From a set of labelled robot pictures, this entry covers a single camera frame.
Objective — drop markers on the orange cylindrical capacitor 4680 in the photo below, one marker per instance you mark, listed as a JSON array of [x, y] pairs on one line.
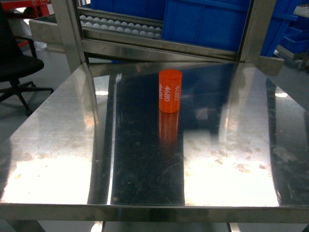
[[170, 86]]

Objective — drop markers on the blue plastic bin left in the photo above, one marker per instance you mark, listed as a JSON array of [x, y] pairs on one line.
[[153, 9]]

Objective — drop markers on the blue plastic bin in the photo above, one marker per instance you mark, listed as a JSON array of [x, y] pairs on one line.
[[153, 9], [211, 23], [282, 16]]

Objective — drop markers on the stainless steel roller rack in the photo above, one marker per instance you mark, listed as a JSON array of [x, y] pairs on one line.
[[63, 32]]

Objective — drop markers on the blue plastic bin centre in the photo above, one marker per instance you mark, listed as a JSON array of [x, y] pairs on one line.
[[211, 23]]

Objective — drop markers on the black office chair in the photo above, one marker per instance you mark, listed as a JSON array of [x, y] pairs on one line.
[[15, 65]]

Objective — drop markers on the blue plastic bin right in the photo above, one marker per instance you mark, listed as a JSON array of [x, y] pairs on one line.
[[282, 16]]

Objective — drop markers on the red metal frame table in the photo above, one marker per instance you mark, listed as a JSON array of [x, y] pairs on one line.
[[38, 8]]

